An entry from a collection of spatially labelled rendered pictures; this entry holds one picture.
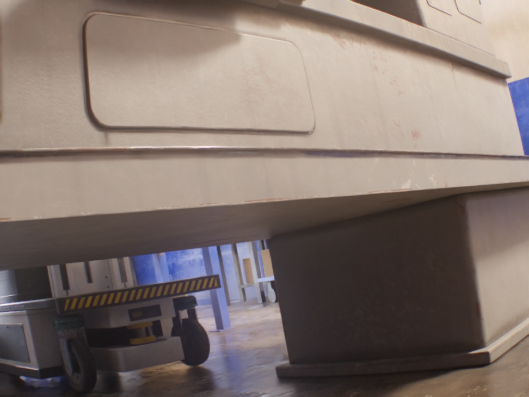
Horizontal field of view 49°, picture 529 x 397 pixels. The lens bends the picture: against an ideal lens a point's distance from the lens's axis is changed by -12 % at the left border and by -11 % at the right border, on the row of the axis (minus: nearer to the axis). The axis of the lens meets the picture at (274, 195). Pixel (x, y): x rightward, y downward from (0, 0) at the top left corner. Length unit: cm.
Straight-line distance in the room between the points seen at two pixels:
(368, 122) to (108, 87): 61
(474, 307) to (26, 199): 110
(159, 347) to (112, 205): 151
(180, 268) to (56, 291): 539
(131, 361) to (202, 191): 140
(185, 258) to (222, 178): 678
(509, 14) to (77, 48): 457
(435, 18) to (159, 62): 104
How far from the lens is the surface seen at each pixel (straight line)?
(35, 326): 214
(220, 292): 359
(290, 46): 116
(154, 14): 97
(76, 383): 208
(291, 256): 174
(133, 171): 65
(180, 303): 227
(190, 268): 746
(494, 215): 161
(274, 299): 534
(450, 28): 189
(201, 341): 225
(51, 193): 60
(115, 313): 203
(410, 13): 174
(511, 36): 517
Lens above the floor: 33
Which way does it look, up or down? 6 degrees up
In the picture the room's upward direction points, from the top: 10 degrees counter-clockwise
